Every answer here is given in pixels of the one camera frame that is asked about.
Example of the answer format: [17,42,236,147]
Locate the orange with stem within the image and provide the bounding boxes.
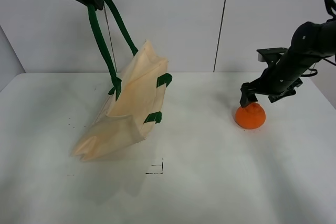
[235,102,266,130]

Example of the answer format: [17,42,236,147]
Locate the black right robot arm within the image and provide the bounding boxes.
[246,0,335,103]

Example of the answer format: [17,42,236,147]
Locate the white linen bag green handles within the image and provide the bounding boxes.
[72,0,172,162]

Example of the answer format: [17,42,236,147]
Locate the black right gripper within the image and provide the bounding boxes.
[239,48,300,108]

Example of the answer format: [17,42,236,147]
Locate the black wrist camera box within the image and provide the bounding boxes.
[257,47,287,64]

